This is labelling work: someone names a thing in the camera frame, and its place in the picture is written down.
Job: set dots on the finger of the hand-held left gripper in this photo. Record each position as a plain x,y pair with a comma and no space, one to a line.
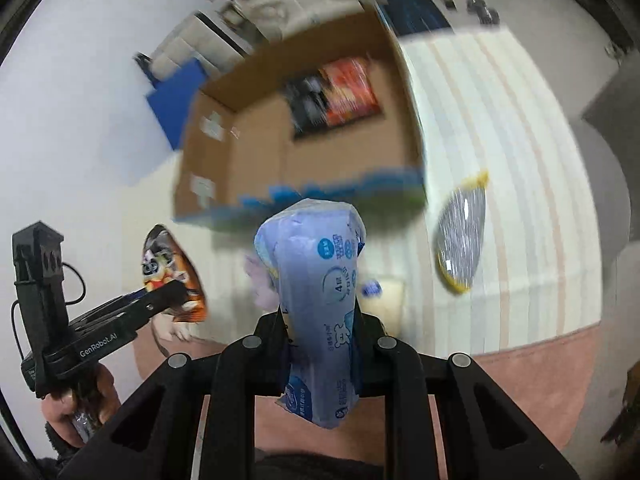
162,297

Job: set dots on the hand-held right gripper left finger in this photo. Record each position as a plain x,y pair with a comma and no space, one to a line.
274,330

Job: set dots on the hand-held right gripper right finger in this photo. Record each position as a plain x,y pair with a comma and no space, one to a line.
369,332

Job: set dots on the orange cartoon snack packet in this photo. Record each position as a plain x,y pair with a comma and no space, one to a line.
172,265

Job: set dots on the light blue tissue pack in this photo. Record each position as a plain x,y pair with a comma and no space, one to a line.
320,305

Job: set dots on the cardboard box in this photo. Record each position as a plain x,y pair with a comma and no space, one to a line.
300,125

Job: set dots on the person's left hand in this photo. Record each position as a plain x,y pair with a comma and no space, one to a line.
82,405

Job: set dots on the white and blue small packet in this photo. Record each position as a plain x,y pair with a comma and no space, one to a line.
380,295

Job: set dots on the grey packet with yellow edge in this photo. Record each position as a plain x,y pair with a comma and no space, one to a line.
461,237

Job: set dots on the blue folder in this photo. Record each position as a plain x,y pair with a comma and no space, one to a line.
175,105

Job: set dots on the striped blanket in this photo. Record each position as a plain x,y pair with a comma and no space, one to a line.
500,185

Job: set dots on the red and black packet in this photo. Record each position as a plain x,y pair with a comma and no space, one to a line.
332,95

